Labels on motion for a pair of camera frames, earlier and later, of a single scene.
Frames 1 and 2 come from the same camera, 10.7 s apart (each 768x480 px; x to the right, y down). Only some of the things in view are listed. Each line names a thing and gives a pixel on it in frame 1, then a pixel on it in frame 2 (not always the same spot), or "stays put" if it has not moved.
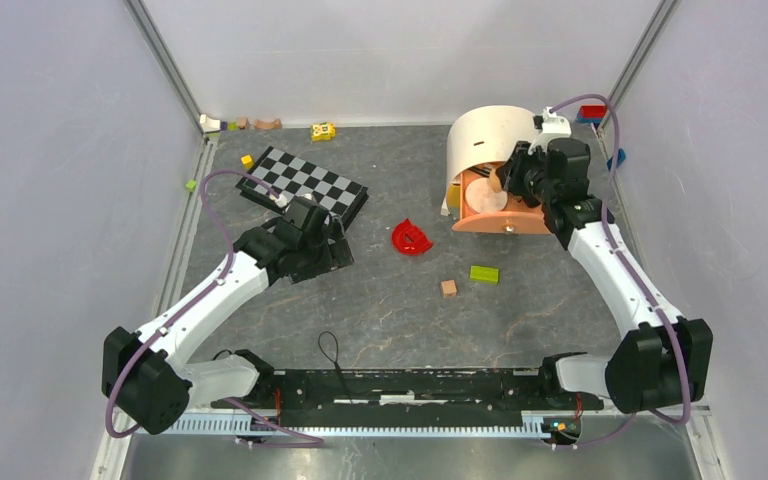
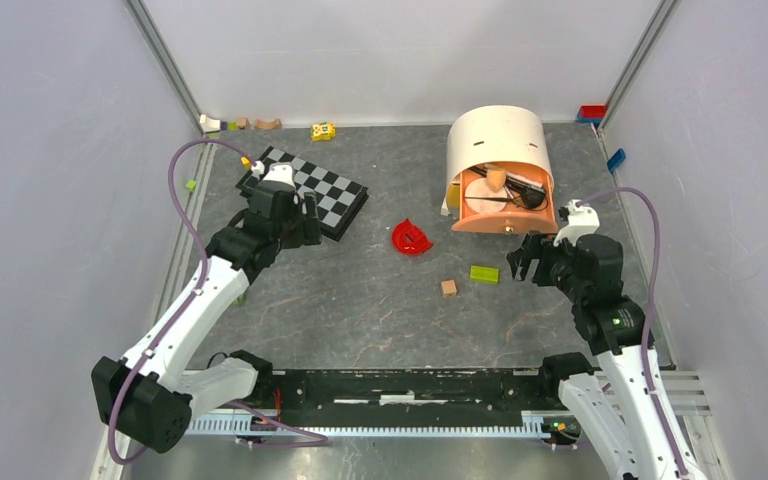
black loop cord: (336, 361) -> (534, 209)
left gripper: (340, 254) -> (307, 230)
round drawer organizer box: (478, 142) stays put
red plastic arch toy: (410, 239) stays put
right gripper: (510, 172) -> (537, 245)
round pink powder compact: (480, 196) stays put
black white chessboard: (290, 177) stays put
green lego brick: (485, 274) stays put
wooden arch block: (267, 125) stays put
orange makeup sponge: (495, 182) stays put
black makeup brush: (480, 170) -> (531, 198)
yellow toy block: (324, 131) stays put
